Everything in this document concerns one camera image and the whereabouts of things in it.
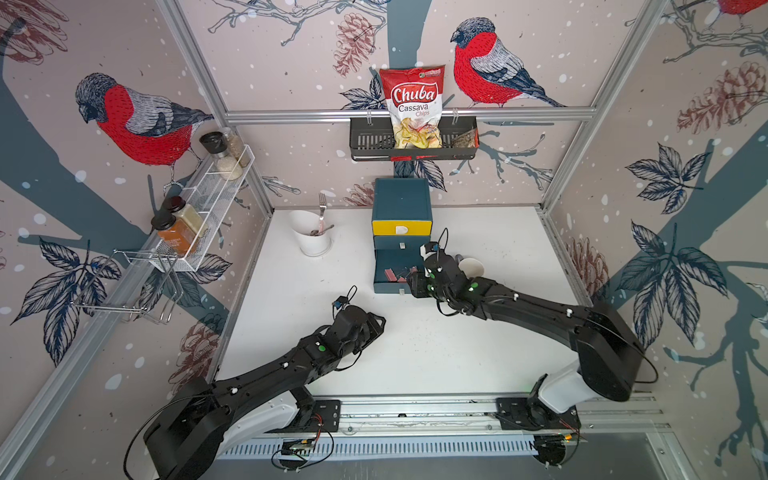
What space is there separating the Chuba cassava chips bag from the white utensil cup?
1.32ft

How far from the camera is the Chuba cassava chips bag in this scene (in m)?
0.81

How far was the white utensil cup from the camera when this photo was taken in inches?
40.4
